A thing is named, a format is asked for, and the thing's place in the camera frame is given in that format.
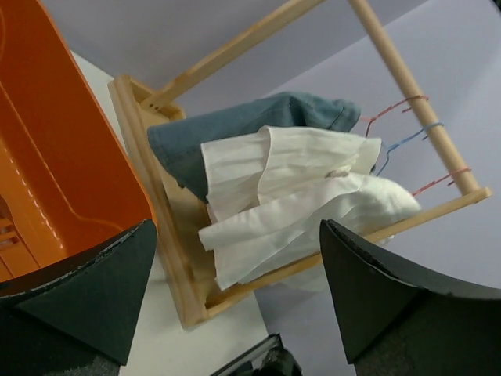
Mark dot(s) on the pink wire hanger rear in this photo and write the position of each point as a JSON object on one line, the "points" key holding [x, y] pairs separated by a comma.
{"points": [[370, 120]]}

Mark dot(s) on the pink wire hanger front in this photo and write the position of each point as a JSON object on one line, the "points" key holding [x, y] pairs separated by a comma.
{"points": [[438, 182]]}

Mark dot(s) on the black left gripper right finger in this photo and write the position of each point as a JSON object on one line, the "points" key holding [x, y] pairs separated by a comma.
{"points": [[397, 317]]}

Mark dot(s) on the orange plastic basket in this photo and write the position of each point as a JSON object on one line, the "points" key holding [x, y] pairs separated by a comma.
{"points": [[66, 183]]}

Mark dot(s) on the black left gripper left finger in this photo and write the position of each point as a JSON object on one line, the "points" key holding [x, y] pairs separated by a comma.
{"points": [[78, 316]]}

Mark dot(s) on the blue wire hanger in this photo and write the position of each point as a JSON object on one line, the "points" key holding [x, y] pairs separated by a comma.
{"points": [[389, 149]]}

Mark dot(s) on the white ruffled skirt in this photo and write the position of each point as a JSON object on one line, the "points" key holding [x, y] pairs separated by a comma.
{"points": [[246, 171]]}

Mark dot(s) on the white pleated skirt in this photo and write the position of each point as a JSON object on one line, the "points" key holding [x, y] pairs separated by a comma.
{"points": [[259, 240]]}

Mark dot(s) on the wooden clothes rack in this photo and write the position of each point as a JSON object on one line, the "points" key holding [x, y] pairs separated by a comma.
{"points": [[179, 214]]}

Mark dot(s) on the pink wire hanger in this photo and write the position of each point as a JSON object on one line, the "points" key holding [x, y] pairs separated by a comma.
{"points": [[438, 182], [370, 120]]}

